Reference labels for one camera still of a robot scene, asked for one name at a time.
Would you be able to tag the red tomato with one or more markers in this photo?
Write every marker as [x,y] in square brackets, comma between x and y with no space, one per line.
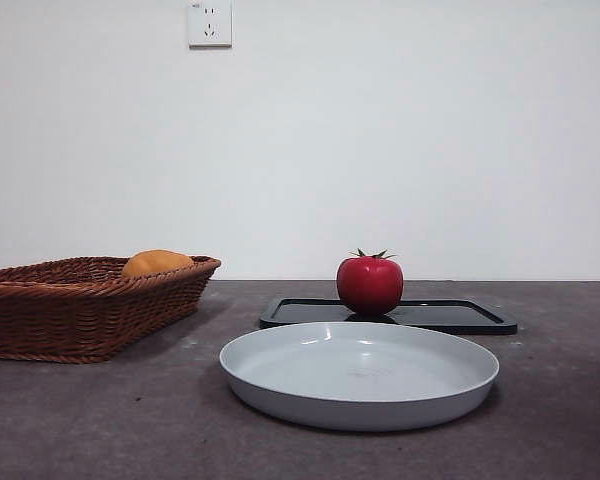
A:
[370,282]

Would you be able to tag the grey round plate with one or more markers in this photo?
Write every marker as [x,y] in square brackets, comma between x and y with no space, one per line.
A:
[360,370]

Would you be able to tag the orange bread roll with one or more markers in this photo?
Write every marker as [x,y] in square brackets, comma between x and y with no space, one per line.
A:
[155,262]

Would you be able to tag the black rectangular tray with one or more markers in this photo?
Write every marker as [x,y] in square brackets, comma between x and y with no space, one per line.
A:
[445,312]

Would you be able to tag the brown wicker basket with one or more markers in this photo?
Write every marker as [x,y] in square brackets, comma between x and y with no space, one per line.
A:
[80,320]

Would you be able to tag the white wall socket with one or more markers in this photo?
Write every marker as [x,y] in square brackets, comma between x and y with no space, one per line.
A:
[210,25]

